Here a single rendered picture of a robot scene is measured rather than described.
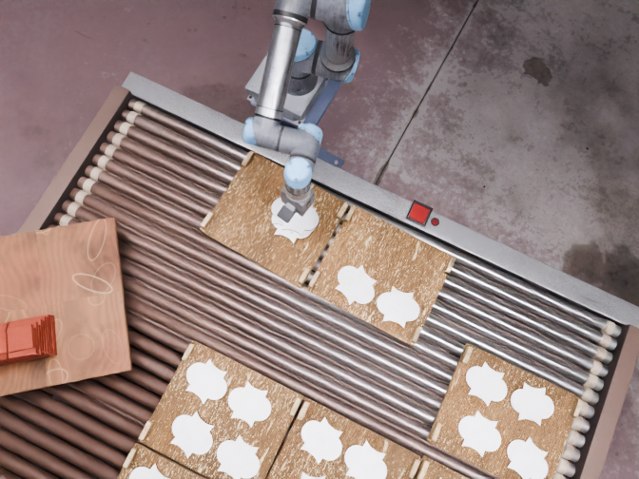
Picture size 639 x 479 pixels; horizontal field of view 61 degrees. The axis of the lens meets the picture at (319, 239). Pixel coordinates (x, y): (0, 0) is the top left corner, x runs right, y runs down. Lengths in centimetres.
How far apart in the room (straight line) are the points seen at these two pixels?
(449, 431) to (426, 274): 52
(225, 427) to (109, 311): 52
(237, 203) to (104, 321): 59
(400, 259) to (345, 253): 19
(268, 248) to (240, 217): 15
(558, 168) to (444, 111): 71
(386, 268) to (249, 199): 54
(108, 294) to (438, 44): 242
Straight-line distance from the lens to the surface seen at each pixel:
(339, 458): 186
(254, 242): 190
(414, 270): 192
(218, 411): 186
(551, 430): 202
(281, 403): 184
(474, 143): 322
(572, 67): 367
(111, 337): 183
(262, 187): 196
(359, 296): 186
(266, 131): 155
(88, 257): 190
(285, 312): 187
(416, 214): 198
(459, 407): 192
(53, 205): 210
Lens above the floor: 277
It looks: 75 degrees down
